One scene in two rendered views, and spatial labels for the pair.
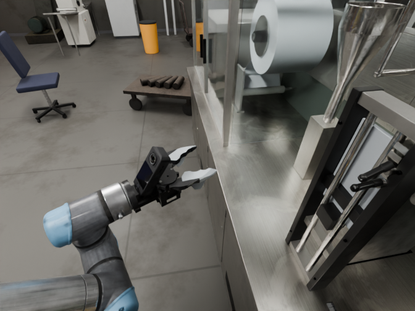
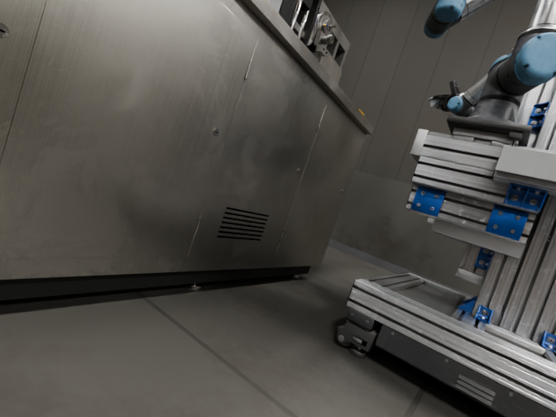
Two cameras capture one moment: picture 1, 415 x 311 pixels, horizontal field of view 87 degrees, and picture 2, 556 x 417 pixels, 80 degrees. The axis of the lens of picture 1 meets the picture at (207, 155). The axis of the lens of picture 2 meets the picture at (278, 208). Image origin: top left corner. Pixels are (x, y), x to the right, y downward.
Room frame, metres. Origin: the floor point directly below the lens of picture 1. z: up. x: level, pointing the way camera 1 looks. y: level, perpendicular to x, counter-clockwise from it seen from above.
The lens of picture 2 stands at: (1.20, 0.72, 0.42)
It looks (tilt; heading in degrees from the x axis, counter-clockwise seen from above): 3 degrees down; 222
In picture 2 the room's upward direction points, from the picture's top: 19 degrees clockwise
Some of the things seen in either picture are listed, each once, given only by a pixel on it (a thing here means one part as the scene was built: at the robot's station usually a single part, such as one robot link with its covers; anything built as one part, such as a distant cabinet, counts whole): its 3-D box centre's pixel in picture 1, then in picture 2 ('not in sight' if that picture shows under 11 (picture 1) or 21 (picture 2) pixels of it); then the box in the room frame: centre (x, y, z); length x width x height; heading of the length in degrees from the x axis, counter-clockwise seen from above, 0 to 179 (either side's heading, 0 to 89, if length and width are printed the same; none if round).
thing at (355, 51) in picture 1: (329, 116); not in sight; (0.71, -0.45, 1.19); 0.14 x 0.14 x 0.57
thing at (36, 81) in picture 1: (36, 78); not in sight; (2.84, 2.23, 0.51); 0.59 x 0.56 x 1.01; 93
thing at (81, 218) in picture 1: (80, 218); not in sight; (0.26, 0.26, 1.21); 0.11 x 0.08 x 0.09; 124
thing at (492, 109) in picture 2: not in sight; (494, 117); (0.00, 0.40, 0.87); 0.15 x 0.15 x 0.10
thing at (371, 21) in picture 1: (370, 17); not in sight; (0.71, -0.45, 1.50); 0.14 x 0.14 x 0.06
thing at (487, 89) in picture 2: not in sight; (507, 81); (0.01, 0.41, 0.98); 0.13 x 0.12 x 0.14; 34
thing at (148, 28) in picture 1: (149, 37); not in sight; (5.88, 1.38, 0.33); 0.40 x 0.40 x 0.66
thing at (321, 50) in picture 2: not in sight; (314, 64); (0.01, -0.42, 1.05); 0.06 x 0.05 x 0.31; 100
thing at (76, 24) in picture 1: (76, 22); not in sight; (6.61, 3.39, 0.53); 2.24 x 0.56 x 1.06; 8
